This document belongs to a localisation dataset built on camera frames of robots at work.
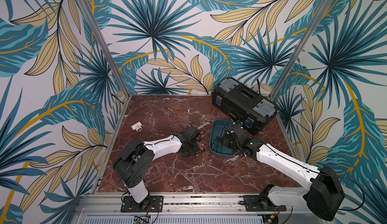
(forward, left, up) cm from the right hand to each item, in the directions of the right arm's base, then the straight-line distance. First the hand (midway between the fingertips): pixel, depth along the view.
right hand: (224, 138), depth 84 cm
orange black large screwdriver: (-1, +12, -9) cm, 15 cm away
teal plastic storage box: (+14, 0, -10) cm, 17 cm away
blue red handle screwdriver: (+9, +12, -11) cm, 18 cm away
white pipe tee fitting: (+15, +53, -8) cm, 55 cm away
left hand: (-3, +16, -9) cm, 19 cm away
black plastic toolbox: (+15, -19, +5) cm, 25 cm away
